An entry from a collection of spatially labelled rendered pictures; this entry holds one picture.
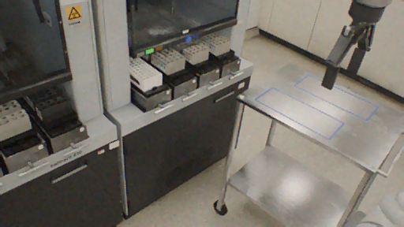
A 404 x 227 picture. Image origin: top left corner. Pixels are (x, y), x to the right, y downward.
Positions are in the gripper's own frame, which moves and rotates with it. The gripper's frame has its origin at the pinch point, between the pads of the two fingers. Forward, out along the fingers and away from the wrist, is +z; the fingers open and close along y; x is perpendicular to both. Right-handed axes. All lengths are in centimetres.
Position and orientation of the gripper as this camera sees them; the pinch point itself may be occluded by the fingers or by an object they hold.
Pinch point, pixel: (340, 76)
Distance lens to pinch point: 100.3
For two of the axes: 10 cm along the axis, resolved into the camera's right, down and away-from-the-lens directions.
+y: 7.4, -3.6, 5.7
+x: -6.7, -4.9, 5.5
